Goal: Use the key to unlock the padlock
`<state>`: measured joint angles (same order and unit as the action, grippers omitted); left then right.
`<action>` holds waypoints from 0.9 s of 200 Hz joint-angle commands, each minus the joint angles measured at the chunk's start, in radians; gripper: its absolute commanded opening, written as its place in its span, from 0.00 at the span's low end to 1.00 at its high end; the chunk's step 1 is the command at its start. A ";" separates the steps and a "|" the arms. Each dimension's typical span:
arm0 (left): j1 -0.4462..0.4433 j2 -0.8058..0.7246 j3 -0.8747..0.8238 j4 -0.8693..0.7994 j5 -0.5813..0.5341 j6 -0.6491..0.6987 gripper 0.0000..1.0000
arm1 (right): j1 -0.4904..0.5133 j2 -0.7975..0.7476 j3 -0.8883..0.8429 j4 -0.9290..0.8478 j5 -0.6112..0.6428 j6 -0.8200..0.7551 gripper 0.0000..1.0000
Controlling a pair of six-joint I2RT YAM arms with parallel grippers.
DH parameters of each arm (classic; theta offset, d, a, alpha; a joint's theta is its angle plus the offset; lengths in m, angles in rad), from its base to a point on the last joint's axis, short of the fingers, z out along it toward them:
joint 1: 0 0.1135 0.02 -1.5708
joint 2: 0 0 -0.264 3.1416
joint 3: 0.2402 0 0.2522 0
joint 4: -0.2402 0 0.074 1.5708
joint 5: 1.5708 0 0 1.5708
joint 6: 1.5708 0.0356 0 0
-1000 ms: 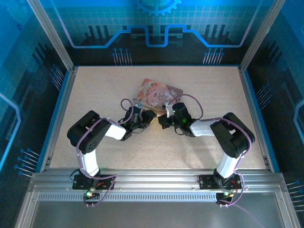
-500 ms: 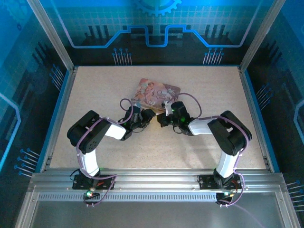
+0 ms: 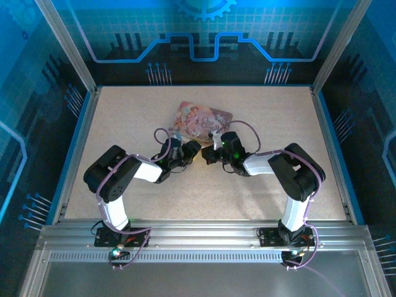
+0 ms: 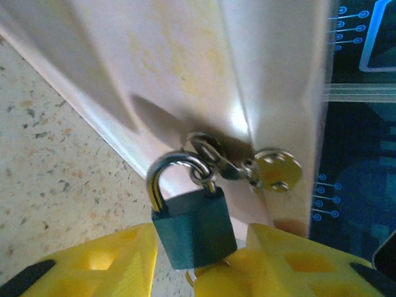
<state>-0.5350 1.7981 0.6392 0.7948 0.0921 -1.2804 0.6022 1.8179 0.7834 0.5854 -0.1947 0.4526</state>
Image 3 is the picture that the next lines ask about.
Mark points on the small lit LED module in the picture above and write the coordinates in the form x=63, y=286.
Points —
x=294, y=253
x=116, y=253

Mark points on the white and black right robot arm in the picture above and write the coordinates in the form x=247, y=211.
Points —
x=297, y=173

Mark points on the blue table border strip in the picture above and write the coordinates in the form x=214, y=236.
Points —
x=75, y=139

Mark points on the aluminium frame post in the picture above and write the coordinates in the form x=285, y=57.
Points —
x=336, y=51
x=71, y=51

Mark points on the aluminium table side rail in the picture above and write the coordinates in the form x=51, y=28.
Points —
x=83, y=139
x=328, y=139

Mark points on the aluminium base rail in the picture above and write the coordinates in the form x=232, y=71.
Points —
x=201, y=232

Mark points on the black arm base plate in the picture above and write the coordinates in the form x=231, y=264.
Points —
x=269, y=236
x=139, y=236

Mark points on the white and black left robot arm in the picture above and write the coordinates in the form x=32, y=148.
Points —
x=114, y=173

